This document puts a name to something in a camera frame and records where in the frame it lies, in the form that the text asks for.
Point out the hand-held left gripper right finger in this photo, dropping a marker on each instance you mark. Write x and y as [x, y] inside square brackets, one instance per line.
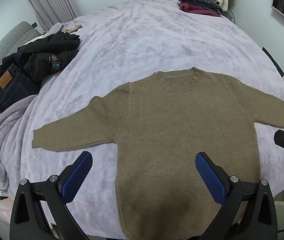
[210, 173]

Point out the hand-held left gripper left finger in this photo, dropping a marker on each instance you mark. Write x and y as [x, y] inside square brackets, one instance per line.
[78, 172]

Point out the olive brown knit sweater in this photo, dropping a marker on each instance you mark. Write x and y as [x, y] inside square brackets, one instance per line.
[169, 120]

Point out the stack of folded clothes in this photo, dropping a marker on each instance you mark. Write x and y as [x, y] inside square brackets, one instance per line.
[202, 1]

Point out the dark blue jeans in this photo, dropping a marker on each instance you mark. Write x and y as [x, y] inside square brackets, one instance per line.
[11, 87]

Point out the black jacket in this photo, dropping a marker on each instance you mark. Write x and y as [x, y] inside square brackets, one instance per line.
[44, 52]

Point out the small beige cloth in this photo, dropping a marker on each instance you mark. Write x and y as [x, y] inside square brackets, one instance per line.
[73, 28]

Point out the lavender fleece blanket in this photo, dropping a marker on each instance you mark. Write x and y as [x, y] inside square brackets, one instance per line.
[144, 42]

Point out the white radiator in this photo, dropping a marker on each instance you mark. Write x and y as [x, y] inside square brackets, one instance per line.
[51, 2]

